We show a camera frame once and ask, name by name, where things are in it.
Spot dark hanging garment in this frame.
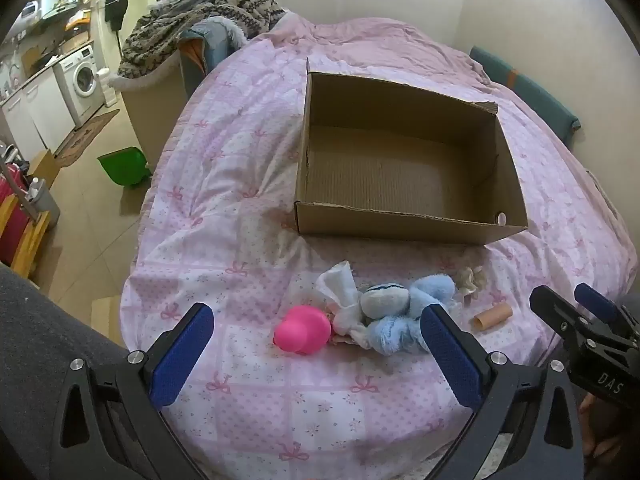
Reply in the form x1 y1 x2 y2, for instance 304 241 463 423
105 0 129 29

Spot yellow wooden chair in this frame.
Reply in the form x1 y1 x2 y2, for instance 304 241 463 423
0 195 53 278

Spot person's right hand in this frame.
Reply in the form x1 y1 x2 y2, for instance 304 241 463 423
577 394 640 463

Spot pink toy ball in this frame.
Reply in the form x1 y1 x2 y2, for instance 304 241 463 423
273 305 332 356

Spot brown door mat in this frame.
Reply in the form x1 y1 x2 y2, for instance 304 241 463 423
52 109 121 168

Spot teal headboard cushion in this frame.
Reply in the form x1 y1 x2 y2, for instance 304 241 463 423
469 45 581 146

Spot white washing machine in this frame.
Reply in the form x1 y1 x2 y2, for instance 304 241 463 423
52 45 107 128

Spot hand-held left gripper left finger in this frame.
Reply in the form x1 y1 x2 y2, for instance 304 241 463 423
50 302 216 480

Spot person's left leg grey trousers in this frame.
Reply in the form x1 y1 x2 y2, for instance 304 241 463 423
0 265 151 480

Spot blue fur trimmed jacket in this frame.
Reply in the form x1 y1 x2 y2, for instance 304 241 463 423
179 16 249 83

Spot white cloth sock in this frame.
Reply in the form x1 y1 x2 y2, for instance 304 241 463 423
315 261 373 348

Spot beige lace scrunchie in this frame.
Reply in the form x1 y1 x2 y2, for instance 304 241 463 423
452 265 488 297

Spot grey plastic container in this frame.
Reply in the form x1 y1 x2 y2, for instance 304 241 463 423
25 177 62 226

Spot small cardboard floor box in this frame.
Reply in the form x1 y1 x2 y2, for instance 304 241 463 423
27 149 63 188

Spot pink bow print blanket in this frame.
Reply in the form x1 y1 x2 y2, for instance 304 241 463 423
122 10 638 480

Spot brown cardboard box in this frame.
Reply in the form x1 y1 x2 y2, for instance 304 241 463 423
294 57 529 247

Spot beige cardboard tube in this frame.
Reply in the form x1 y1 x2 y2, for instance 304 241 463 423
474 304 512 332

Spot red suitcase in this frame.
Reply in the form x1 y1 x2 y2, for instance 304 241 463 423
0 160 31 266

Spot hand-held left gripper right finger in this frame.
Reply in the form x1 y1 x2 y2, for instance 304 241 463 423
420 304 586 480

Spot light blue fluffy sock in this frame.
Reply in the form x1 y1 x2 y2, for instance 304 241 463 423
359 276 463 357

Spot green plastic bin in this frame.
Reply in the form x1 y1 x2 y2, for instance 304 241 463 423
97 146 152 188

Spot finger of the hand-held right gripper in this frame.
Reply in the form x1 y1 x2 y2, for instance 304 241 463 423
574 282 625 328
529 285 591 348

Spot patterned knit coat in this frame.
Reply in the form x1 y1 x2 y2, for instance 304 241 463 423
117 0 286 81

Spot beige armchair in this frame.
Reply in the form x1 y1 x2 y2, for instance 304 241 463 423
122 52 190 171

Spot white kitchen cabinet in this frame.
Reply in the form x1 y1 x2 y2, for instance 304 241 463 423
0 67 76 161

